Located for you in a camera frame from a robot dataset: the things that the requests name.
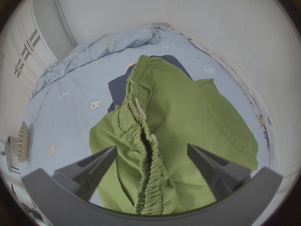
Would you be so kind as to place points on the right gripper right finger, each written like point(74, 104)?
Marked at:
point(211, 171)

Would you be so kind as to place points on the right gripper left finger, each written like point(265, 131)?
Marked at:
point(94, 171)

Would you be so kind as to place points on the green shorts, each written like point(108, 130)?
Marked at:
point(178, 126)

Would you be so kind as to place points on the round woven basket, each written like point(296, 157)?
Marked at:
point(23, 142)

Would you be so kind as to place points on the dark blue T-shirt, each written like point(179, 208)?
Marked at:
point(117, 88)

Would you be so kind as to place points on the pale blue quilt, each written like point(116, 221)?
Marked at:
point(94, 53)

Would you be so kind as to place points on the white wardrobe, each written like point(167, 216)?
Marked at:
point(23, 43)

